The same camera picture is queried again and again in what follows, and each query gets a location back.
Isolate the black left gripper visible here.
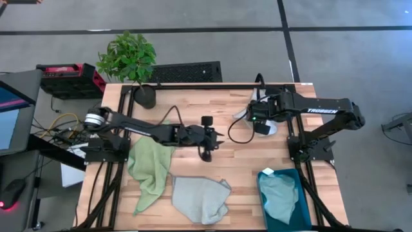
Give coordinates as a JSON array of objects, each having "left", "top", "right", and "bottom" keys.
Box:
[{"left": 176, "top": 124, "right": 225, "bottom": 152}]

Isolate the white waffle microfiber towel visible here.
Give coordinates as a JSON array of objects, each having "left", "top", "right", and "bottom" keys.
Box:
[{"left": 233, "top": 87, "right": 279, "bottom": 137}]

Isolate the grey waffle microfiber towel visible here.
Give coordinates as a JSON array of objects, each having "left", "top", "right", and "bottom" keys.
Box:
[{"left": 171, "top": 175, "right": 232, "bottom": 226}]

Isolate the green microfiber towel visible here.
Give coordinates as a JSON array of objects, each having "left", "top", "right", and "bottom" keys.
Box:
[{"left": 127, "top": 120, "right": 177, "bottom": 216}]

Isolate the light blue microfiber towel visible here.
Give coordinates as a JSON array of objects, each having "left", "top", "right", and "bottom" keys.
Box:
[{"left": 259, "top": 167, "right": 300, "bottom": 226}]

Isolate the black perforated computer case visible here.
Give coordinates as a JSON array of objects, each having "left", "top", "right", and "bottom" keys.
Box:
[{"left": 145, "top": 61, "right": 223, "bottom": 84}]

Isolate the teal plastic bin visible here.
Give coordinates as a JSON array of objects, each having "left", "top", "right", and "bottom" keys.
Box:
[{"left": 256, "top": 168, "right": 313, "bottom": 231}]

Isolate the green plant in black pot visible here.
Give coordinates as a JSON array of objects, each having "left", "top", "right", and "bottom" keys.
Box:
[{"left": 95, "top": 30, "right": 158, "bottom": 110}]

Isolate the grey stand base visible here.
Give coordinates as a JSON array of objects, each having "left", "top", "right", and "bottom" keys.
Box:
[{"left": 380, "top": 111, "right": 412, "bottom": 146}]

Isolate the white paper sheet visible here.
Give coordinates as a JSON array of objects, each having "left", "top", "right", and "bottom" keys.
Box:
[{"left": 60, "top": 141, "right": 87, "bottom": 189}]

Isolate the red black tool case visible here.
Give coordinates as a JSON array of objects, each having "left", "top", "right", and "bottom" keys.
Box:
[{"left": 35, "top": 63, "right": 108, "bottom": 101}]

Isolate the dark grey desk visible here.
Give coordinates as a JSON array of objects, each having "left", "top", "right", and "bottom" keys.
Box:
[{"left": 0, "top": 150, "right": 42, "bottom": 232}]

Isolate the monitor showing blue window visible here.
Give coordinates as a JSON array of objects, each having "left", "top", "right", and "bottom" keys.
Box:
[{"left": 0, "top": 80, "right": 37, "bottom": 156}]

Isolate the black mouse with red light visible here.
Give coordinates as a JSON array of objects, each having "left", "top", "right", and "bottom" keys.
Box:
[{"left": 0, "top": 178, "right": 27, "bottom": 211}]

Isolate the black cable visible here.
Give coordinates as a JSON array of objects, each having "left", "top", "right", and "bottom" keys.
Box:
[
  {"left": 156, "top": 105, "right": 184, "bottom": 127},
  {"left": 255, "top": 72, "right": 267, "bottom": 90},
  {"left": 196, "top": 145, "right": 214, "bottom": 163},
  {"left": 227, "top": 110, "right": 258, "bottom": 145}
]

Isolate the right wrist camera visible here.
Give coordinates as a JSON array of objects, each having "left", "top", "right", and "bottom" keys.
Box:
[{"left": 253, "top": 121, "right": 272, "bottom": 137}]

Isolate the yellow cable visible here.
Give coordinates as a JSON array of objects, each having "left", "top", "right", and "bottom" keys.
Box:
[{"left": 47, "top": 112, "right": 80, "bottom": 138}]

